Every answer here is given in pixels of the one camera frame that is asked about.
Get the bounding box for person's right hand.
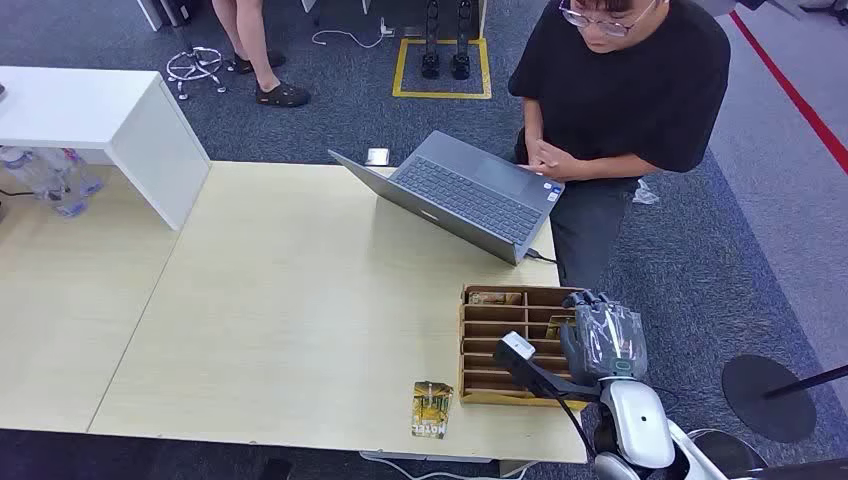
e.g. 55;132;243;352
528;138;572;171

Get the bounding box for person's left hand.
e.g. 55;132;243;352
517;160;586;184

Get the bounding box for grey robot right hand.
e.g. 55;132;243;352
559;290;650;389

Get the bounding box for yellow key card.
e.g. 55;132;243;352
545;315;578;341

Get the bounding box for wooden card organizer box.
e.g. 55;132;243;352
458;284;591;409

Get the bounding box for yellow card in organizer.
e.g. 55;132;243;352
467;291;525;307

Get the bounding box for yellow hotel card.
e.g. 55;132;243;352
409;380;456;441

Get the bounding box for background person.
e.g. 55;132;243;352
211;0;313;109

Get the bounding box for grey open laptop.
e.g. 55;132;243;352
327;129;567;268

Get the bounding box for black robot leg stand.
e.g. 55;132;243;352
421;0;443;81
451;0;474;81

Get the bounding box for eyeglasses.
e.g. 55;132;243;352
557;0;658;38

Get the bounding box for black round stand with pole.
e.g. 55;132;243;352
720;354;848;444

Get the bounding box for red floor tape line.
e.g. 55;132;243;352
727;9;848;175

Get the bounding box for chair base with casters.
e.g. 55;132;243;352
164;44;229;101

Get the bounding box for white furniture leg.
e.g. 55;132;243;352
136;0;164;33

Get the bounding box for white desk riser shelf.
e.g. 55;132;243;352
0;65;213;232

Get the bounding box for clear plastic water bottle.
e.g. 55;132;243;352
39;146;106;197
0;145;89;219

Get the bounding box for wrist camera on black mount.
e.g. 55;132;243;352
492;331;601;401

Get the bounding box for black robot wrist cable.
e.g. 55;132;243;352
548;389;599;460

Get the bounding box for white floor cable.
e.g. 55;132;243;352
311;26;387;52

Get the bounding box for white cable under table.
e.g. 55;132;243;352
359;451;533;480

